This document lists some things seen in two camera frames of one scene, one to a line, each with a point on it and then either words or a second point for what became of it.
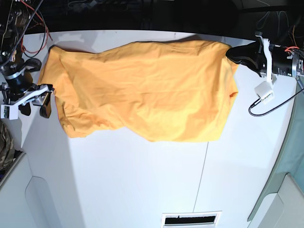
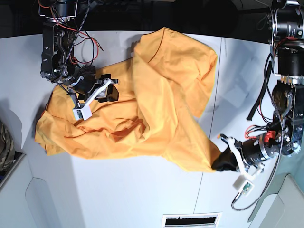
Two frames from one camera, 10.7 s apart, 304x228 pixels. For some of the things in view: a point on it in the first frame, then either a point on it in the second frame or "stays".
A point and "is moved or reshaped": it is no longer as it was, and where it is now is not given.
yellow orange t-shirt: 161,90 is moved or reshaped
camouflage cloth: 7,147 stays
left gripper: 34,94 → 87,84
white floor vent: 201,219 stays
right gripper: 254,62 → 249,153
